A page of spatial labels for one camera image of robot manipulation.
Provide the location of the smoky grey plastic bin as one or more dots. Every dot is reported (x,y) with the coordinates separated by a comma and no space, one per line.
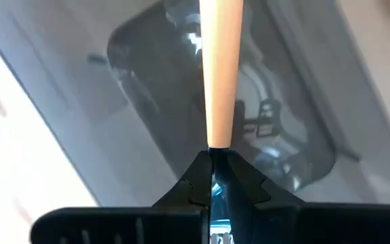
(63,84)

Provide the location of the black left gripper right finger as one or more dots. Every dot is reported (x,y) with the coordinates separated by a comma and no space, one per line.
(283,223)

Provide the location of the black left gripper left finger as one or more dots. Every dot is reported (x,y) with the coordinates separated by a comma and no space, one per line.
(168,223)

